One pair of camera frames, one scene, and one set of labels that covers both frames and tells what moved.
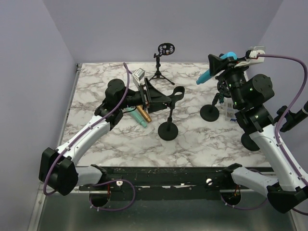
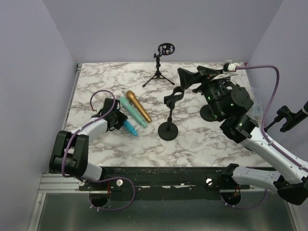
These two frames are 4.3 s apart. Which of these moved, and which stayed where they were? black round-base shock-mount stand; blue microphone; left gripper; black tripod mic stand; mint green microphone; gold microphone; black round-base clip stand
Moved: left gripper; blue microphone
Stayed: black tripod mic stand; gold microphone; mint green microphone; black round-base clip stand; black round-base shock-mount stand
